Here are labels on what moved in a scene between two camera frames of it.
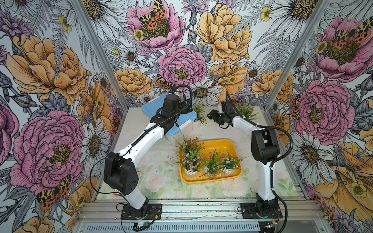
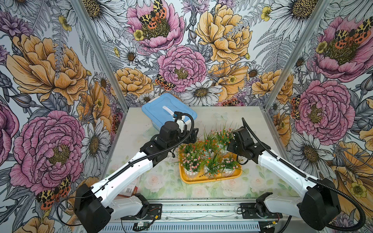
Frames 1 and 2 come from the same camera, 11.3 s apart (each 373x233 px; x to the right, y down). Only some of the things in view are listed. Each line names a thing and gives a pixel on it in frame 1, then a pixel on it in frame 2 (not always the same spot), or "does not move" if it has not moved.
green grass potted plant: [247, 111] to [222, 136]
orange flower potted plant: [213, 166] does not move
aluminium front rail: [198, 210] does not move
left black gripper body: [182, 108] to [185, 137]
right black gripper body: [218, 118] to [235, 148]
